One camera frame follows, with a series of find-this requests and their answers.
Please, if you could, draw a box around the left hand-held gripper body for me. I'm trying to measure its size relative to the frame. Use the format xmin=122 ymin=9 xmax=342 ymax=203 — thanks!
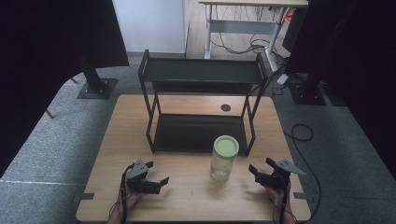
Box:
xmin=125 ymin=158 xmax=163 ymax=196

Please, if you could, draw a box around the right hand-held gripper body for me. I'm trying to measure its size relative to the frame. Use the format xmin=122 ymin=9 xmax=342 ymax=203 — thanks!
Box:
xmin=254 ymin=159 xmax=307 ymax=191

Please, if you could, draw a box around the glass jar with green lid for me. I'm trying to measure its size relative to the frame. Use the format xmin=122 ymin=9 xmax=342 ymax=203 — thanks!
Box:
xmin=210 ymin=134 xmax=240 ymax=183

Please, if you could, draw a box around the person's right hand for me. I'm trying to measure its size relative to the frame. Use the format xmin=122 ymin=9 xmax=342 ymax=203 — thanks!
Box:
xmin=264 ymin=185 xmax=290 ymax=209

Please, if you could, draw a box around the person's left hand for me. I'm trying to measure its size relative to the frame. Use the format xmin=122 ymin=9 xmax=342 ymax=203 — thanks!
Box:
xmin=117 ymin=191 xmax=145 ymax=216

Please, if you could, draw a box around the black metal stand with base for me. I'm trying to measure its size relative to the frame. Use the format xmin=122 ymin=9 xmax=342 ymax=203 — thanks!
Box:
xmin=77 ymin=53 xmax=119 ymax=101
xmin=288 ymin=72 xmax=328 ymax=107

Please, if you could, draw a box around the white power adapter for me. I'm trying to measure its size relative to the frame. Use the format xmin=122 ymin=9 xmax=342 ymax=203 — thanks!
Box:
xmin=276 ymin=73 xmax=290 ymax=86

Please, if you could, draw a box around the black metal two-tier rack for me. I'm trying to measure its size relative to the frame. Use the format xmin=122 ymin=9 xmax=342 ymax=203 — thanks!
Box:
xmin=137 ymin=49 xmax=269 ymax=157

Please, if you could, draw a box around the large black curtain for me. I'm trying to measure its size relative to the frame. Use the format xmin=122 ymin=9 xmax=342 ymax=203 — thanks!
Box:
xmin=284 ymin=0 xmax=396 ymax=182
xmin=0 ymin=0 xmax=131 ymax=179

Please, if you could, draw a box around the black monitor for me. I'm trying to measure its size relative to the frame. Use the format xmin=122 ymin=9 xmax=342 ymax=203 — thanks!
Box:
xmin=281 ymin=6 xmax=308 ymax=54

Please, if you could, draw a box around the white-framed desk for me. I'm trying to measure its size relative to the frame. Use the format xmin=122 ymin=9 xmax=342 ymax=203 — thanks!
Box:
xmin=198 ymin=0 xmax=310 ymax=74

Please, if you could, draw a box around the orange object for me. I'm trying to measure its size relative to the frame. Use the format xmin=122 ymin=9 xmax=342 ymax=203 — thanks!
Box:
xmin=283 ymin=7 xmax=295 ymax=24

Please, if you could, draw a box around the left hand-held gripper black cable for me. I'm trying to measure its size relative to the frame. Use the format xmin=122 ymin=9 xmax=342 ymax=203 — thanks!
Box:
xmin=108 ymin=163 xmax=136 ymax=224

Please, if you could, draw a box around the hand-held gripper black cable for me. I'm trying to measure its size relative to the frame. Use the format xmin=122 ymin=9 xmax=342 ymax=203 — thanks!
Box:
xmin=272 ymin=174 xmax=297 ymax=224
xmin=108 ymin=163 xmax=136 ymax=224

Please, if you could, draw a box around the right hand-held gripper black cable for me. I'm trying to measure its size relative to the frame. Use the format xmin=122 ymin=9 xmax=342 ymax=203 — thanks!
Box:
xmin=272 ymin=174 xmax=297 ymax=224

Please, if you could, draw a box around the long black floor cable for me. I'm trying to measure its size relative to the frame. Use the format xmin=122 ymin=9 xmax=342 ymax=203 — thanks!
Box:
xmin=283 ymin=122 xmax=322 ymax=220

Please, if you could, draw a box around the black adapter cable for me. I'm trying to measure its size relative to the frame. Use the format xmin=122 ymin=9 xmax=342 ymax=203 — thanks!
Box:
xmin=248 ymin=62 xmax=289 ymax=98

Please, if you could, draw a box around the tangle of black cables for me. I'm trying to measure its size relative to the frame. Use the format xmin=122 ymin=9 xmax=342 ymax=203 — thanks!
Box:
xmin=208 ymin=30 xmax=276 ymax=56

